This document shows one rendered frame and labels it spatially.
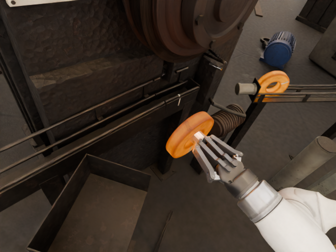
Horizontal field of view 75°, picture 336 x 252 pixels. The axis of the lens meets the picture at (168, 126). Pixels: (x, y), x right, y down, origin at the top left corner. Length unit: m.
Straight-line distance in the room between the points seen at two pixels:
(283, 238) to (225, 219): 0.95
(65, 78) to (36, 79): 0.07
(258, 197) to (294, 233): 0.09
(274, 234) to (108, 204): 0.46
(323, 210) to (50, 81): 0.78
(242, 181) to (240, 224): 0.98
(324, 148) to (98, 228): 1.14
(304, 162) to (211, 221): 0.63
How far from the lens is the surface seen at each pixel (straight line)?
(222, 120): 1.15
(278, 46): 2.84
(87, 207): 0.75
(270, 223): 0.55
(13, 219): 1.47
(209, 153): 0.57
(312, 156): 1.42
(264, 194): 0.55
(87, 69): 0.73
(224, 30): 0.74
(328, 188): 1.57
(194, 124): 0.55
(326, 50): 3.50
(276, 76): 1.17
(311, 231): 0.57
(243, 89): 1.14
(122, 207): 0.73
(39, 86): 0.69
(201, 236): 1.40
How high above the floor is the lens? 1.29
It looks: 48 degrees down
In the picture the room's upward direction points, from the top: 14 degrees clockwise
